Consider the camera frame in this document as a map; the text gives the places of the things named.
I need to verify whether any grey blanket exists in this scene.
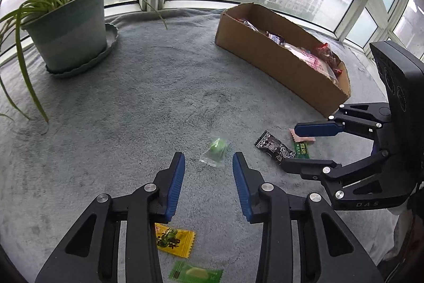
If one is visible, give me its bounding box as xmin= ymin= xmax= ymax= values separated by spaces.
xmin=0 ymin=8 xmax=414 ymax=283

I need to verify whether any black patterned snack packet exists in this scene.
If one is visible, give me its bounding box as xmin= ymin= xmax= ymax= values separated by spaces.
xmin=254 ymin=130 xmax=296 ymax=164

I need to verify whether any pale green pot saucer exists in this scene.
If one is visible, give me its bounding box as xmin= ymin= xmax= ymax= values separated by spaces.
xmin=46 ymin=23 xmax=119 ymax=75

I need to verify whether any pink snack packet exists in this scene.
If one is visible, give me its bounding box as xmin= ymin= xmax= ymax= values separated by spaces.
xmin=289 ymin=128 xmax=316 ymax=145

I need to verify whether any pale green flower pot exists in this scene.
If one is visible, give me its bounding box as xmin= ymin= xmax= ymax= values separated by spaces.
xmin=20 ymin=0 xmax=109 ymax=69

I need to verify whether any yellow snack packet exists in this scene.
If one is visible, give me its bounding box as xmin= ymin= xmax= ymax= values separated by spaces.
xmin=155 ymin=223 xmax=196 ymax=259

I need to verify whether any green jelly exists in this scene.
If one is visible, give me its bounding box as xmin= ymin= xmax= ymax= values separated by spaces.
xmin=200 ymin=136 xmax=228 ymax=168

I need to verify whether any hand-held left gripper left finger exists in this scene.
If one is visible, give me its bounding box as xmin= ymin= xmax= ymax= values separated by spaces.
xmin=35 ymin=151 xmax=186 ymax=283

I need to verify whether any purple snack bar wrapper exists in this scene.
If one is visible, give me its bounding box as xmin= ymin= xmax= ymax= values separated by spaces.
xmin=267 ymin=31 xmax=287 ymax=45

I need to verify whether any pink printed bread package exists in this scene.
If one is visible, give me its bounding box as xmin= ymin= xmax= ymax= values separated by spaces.
xmin=285 ymin=42 xmax=335 ymax=78

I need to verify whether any cardboard box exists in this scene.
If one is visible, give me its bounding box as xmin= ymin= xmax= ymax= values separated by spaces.
xmin=215 ymin=3 xmax=352 ymax=118

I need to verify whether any small green snack packet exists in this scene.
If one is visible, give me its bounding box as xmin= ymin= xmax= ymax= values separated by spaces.
xmin=294 ymin=141 xmax=311 ymax=160

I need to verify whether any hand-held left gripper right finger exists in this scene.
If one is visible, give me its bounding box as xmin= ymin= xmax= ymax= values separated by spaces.
xmin=232 ymin=152 xmax=385 ymax=283

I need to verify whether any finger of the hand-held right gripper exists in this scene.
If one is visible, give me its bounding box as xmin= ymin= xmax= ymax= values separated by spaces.
xmin=281 ymin=150 xmax=414 ymax=211
xmin=294 ymin=102 xmax=393 ymax=141

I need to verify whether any flat green snack packet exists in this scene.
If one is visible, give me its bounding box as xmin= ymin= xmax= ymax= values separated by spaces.
xmin=168 ymin=260 xmax=223 ymax=283

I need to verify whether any clear bag of red candies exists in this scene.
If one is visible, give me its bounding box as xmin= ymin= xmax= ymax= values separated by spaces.
xmin=315 ymin=42 xmax=343 ymax=85

